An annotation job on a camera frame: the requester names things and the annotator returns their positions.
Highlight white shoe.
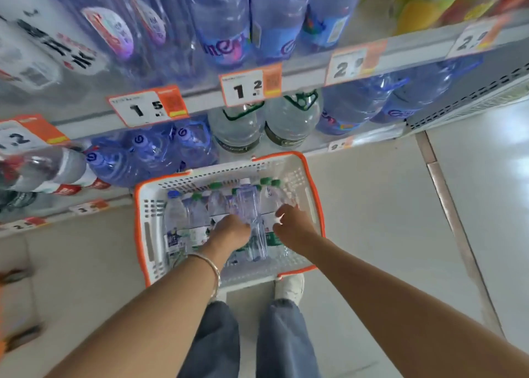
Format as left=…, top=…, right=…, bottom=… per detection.
left=274, top=273, right=306, bottom=307

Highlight row of fruit-print juice cartons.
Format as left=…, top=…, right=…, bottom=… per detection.
left=361, top=0, right=529, bottom=36

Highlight clear jug with green handle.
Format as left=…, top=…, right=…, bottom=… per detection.
left=264, top=89, right=322, bottom=150
left=207, top=100, right=266, bottom=154

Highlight blue water jug with handle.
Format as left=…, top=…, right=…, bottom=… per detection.
left=84, top=146, right=142, bottom=189
left=173, top=117, right=220, bottom=168
left=123, top=127, right=181, bottom=177

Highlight person's left hand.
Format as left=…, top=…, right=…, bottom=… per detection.
left=205, top=214, right=252, bottom=263

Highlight blue denim trousers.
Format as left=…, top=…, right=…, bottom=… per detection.
left=177, top=299, right=322, bottom=378

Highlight large blue-labelled water bottle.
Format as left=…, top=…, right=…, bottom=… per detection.
left=303, top=0, right=368, bottom=53
left=181, top=0, right=253, bottom=69
left=249, top=0, right=311, bottom=64

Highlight blue bottle with oval label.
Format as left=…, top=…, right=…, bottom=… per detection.
left=126, top=0, right=197, bottom=83
left=45, top=0, right=139, bottom=83

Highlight grey metal shelf board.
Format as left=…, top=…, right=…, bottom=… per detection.
left=0, top=9, right=529, bottom=145

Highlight clear white-labelled bottle pack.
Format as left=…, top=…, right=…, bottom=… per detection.
left=0, top=0, right=109, bottom=95

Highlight person's right hand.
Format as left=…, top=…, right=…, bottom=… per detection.
left=272, top=203, right=321, bottom=254

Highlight person's right forearm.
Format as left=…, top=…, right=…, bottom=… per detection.
left=304, top=238, right=529, bottom=378

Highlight white orange-rimmed shopping basket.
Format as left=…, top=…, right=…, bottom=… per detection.
left=133, top=151, right=326, bottom=289

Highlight person's left forearm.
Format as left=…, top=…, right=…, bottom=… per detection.
left=45, top=246, right=227, bottom=378

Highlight blue-labelled jug with handle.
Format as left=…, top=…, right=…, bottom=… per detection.
left=369, top=55, right=485, bottom=125
left=316, top=73, right=408, bottom=137

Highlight blue-capped water bottle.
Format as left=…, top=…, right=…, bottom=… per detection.
left=164, top=189, right=190, bottom=255

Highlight silver bracelet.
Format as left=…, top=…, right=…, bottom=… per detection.
left=186, top=252, right=222, bottom=302

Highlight white metal shelf board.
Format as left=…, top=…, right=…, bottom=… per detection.
left=0, top=62, right=529, bottom=239

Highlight small orange white price tag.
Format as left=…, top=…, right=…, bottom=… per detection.
left=328, top=136, right=355, bottom=153
left=0, top=216, right=49, bottom=232
left=69, top=199, right=110, bottom=216

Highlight clear red-labelled water bottle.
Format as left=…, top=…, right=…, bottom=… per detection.
left=0, top=146, right=111, bottom=197

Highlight purple tinted water bottle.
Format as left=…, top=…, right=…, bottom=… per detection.
left=236, top=178, right=268, bottom=263

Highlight green-capped water bottle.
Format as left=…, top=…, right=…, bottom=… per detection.
left=207, top=182, right=230, bottom=226
left=258, top=177, right=277, bottom=247
left=188, top=192, right=212, bottom=251
left=226, top=188, right=241, bottom=216
left=271, top=179, right=299, bottom=214

